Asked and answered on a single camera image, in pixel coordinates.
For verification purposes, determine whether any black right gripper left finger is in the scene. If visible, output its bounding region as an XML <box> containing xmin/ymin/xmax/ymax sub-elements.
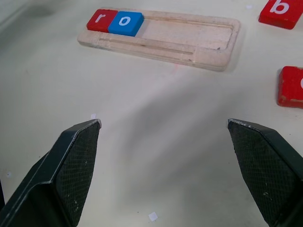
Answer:
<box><xmin>0</xmin><ymin>119</ymin><xmax>102</xmax><ymax>227</ymax></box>

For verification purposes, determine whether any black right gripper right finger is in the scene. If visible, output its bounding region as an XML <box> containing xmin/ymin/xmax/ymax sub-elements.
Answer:
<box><xmin>227</xmin><ymin>118</ymin><xmax>303</xmax><ymax>227</ymax></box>

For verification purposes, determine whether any red letter b tile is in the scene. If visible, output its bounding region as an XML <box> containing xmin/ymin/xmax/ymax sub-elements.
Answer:
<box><xmin>258</xmin><ymin>0</ymin><xmax>303</xmax><ymax>30</ymax></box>

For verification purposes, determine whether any red letter r tile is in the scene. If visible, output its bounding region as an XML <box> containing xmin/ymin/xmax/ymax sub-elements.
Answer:
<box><xmin>86</xmin><ymin>9</ymin><xmax>118</xmax><ymax>34</ymax></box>

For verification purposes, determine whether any blue letter o tile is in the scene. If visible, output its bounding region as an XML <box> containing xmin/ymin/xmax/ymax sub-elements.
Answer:
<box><xmin>107</xmin><ymin>11</ymin><xmax>145</xmax><ymax>37</ymax></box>

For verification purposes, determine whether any wooden letter tray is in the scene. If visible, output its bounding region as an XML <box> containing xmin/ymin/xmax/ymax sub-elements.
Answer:
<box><xmin>77</xmin><ymin>9</ymin><xmax>241</xmax><ymax>72</ymax></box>

